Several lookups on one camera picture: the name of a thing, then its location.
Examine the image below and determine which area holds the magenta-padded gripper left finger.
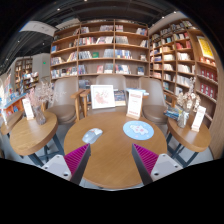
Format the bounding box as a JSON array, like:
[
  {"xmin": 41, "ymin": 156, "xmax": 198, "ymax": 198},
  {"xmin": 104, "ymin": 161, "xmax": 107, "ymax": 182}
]
[{"xmin": 41, "ymin": 143, "xmax": 92, "ymax": 186}]

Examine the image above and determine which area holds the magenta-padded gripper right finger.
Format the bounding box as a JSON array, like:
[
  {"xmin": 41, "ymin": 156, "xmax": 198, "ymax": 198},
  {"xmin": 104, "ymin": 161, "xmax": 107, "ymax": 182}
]
[{"xmin": 131, "ymin": 143, "xmax": 184, "ymax": 186}]

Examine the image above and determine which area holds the grey computer mouse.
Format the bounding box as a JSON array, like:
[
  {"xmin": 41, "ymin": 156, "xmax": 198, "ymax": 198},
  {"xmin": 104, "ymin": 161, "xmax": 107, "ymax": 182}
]
[{"xmin": 82, "ymin": 127, "xmax": 104, "ymax": 145}]

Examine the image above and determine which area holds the round light blue mouse pad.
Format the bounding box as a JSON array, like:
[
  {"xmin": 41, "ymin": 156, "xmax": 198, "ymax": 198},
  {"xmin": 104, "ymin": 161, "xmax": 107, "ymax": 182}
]
[{"xmin": 122, "ymin": 120, "xmax": 155, "ymax": 141}]

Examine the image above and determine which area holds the round wooden side table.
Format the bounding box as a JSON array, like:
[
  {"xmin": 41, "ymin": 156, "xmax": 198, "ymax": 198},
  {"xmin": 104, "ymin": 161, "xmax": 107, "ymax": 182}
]
[
  {"xmin": 9, "ymin": 110, "xmax": 66, "ymax": 168},
  {"xmin": 165, "ymin": 116, "xmax": 212, "ymax": 168}
]

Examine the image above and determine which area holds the stack of books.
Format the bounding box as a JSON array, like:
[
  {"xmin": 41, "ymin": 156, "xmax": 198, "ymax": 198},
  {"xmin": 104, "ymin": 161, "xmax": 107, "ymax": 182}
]
[{"xmin": 163, "ymin": 105, "xmax": 183, "ymax": 121}]

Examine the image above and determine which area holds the vase with pale dried flowers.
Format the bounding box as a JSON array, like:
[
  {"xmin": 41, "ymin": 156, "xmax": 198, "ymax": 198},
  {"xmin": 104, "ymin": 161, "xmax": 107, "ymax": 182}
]
[{"xmin": 175, "ymin": 77, "xmax": 202, "ymax": 129}]

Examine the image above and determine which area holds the glass vase with pink flowers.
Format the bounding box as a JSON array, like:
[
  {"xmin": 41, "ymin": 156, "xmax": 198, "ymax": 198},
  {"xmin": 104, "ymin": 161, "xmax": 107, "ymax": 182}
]
[{"xmin": 25, "ymin": 81, "xmax": 56, "ymax": 126}]

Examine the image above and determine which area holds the white and red sign stand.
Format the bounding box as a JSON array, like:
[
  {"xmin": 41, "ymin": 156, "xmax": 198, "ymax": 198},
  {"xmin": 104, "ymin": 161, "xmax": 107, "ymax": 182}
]
[{"xmin": 126, "ymin": 89, "xmax": 144, "ymax": 121}]

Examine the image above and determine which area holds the small white sign card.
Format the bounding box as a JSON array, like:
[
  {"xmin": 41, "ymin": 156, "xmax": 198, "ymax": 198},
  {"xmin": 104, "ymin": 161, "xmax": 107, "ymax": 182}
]
[
  {"xmin": 21, "ymin": 97, "xmax": 35, "ymax": 121},
  {"xmin": 190, "ymin": 105, "xmax": 207, "ymax": 133}
]

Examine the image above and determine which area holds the white framed floral picture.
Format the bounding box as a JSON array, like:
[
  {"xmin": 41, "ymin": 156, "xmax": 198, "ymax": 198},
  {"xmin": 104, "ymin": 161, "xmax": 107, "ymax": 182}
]
[{"xmin": 90, "ymin": 84, "xmax": 116, "ymax": 110}]

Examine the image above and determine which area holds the dark-covered book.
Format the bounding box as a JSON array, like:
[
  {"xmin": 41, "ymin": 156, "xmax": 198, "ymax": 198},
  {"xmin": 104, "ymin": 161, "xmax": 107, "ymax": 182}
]
[{"xmin": 113, "ymin": 89, "xmax": 127, "ymax": 107}]

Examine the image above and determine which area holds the light blue book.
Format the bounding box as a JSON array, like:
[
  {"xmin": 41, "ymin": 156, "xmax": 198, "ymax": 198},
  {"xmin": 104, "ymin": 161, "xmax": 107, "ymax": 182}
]
[{"xmin": 125, "ymin": 87, "xmax": 150, "ymax": 96}]

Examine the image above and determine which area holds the colourful book display stand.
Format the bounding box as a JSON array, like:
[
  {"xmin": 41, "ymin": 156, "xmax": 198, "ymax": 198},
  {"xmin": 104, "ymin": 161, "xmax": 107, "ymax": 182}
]
[{"xmin": 0, "ymin": 73, "xmax": 28, "ymax": 128}]

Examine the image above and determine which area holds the small distant wooden bookshelf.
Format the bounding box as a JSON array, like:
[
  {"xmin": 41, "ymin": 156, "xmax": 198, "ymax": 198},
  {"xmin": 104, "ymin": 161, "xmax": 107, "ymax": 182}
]
[{"xmin": 13, "ymin": 57, "xmax": 40, "ymax": 93}]

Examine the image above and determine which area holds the tall wooden bookshelf with poster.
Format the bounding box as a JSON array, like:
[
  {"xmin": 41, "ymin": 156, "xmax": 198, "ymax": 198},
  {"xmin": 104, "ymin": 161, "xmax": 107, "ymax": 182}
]
[{"xmin": 148, "ymin": 19, "xmax": 219, "ymax": 131}]

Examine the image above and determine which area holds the wide wooden bookshelf with books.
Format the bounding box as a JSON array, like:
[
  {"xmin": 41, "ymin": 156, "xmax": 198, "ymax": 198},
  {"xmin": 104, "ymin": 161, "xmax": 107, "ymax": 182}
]
[{"xmin": 49, "ymin": 18, "xmax": 151, "ymax": 81}]

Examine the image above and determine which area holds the white hanging ceiling sign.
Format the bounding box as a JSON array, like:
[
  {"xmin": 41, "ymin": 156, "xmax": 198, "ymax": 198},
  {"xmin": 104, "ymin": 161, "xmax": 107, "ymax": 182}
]
[{"xmin": 19, "ymin": 20, "xmax": 58, "ymax": 37}]

